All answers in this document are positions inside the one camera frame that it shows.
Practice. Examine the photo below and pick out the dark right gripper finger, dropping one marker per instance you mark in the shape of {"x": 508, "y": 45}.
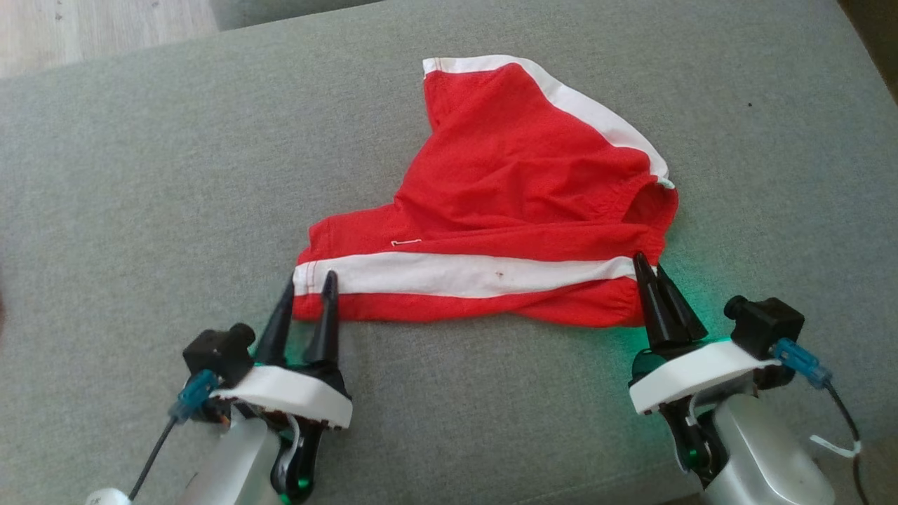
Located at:
{"x": 654, "y": 308}
{"x": 684, "y": 315}

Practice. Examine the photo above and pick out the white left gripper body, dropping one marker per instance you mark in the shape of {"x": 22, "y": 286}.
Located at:
{"x": 295, "y": 396}

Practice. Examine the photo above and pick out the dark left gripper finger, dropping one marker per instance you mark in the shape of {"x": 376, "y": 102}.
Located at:
{"x": 326, "y": 322}
{"x": 277, "y": 330}

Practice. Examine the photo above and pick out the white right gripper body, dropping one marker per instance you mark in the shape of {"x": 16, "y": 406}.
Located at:
{"x": 694, "y": 372}

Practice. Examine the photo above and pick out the red and white basketball jersey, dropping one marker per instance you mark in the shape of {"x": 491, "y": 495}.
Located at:
{"x": 505, "y": 175}

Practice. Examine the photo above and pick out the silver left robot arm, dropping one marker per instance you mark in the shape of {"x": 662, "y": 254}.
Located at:
{"x": 231, "y": 463}

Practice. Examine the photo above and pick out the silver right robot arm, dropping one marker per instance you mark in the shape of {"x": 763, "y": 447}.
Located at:
{"x": 765, "y": 456}

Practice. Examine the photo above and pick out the grey fabric sofa seat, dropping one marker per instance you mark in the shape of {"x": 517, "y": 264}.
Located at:
{"x": 140, "y": 175}

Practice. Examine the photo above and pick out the grey fabric sofa cushion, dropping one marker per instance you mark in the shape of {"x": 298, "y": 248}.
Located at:
{"x": 280, "y": 10}

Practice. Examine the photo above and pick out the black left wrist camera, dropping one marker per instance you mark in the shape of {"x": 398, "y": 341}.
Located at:
{"x": 217, "y": 354}

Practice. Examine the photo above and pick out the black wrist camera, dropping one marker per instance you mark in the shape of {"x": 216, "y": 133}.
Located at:
{"x": 217, "y": 354}
{"x": 765, "y": 326}

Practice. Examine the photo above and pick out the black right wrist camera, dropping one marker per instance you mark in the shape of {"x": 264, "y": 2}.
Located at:
{"x": 765, "y": 326}

